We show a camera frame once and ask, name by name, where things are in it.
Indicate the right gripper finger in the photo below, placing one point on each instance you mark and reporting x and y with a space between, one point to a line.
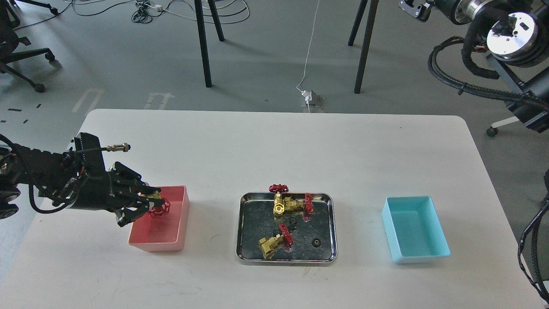
420 12

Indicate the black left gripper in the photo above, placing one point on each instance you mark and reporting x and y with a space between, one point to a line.
119 191

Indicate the brass valve red handwheel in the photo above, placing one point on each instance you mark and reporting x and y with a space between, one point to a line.
160 206

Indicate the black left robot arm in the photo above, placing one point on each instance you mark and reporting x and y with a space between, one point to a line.
76 179

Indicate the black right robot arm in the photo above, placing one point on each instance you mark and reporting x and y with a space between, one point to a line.
501 34

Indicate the pink plastic box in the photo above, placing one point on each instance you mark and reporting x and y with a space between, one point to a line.
166 232

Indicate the brass valve tray front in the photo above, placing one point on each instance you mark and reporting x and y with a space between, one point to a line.
269 245

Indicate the brass valve on tray rim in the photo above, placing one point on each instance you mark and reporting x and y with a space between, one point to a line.
278 203

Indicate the brass valve right red wheel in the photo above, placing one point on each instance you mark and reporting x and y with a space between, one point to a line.
291 204

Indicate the light blue plastic box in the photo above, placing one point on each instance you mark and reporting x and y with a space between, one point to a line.
413 230

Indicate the black stand legs right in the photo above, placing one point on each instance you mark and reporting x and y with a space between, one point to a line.
372 12

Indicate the white power adapter on floor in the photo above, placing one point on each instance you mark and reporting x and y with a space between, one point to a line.
311 99

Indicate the stainless steel tray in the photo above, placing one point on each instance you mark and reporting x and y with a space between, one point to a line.
256 220

